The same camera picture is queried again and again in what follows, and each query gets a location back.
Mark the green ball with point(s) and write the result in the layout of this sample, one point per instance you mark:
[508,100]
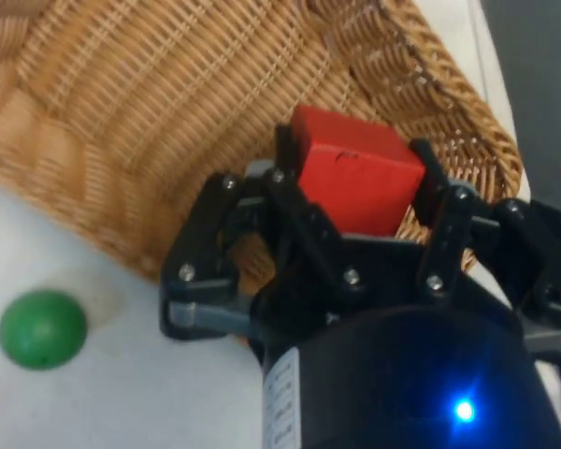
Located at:
[42,329]

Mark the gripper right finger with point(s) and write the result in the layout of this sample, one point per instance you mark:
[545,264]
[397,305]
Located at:
[449,234]

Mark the wicker basket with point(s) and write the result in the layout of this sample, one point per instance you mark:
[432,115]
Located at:
[168,117]

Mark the red cube block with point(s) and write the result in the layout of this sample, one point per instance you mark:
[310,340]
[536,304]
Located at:
[355,187]

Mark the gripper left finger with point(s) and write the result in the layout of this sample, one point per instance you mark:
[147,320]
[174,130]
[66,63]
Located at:
[205,234]

